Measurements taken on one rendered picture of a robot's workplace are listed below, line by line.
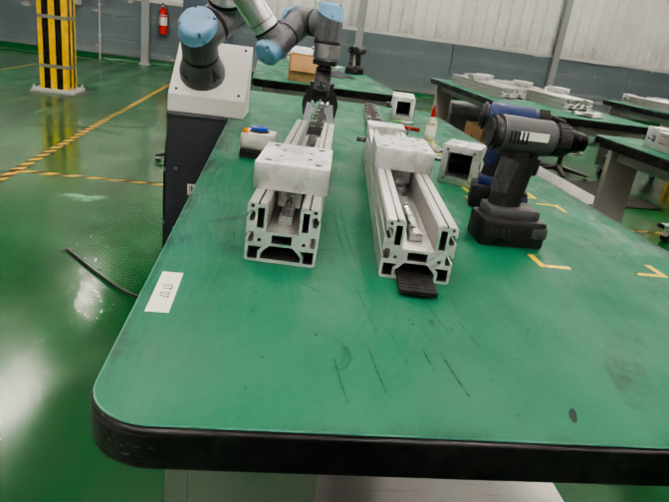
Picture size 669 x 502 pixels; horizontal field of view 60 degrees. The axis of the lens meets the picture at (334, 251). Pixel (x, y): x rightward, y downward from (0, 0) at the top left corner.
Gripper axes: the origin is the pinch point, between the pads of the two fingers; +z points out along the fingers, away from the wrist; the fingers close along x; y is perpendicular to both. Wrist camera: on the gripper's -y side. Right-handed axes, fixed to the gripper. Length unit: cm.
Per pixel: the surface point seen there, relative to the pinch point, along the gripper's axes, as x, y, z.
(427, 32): -169, 1101, -49
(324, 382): -7, -126, 3
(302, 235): -3, -98, -2
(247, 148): 15.2, -33.7, 1.0
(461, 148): -36, -34, -6
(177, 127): 46, 19, 8
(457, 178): -36, -35, 1
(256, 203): 4, -98, -5
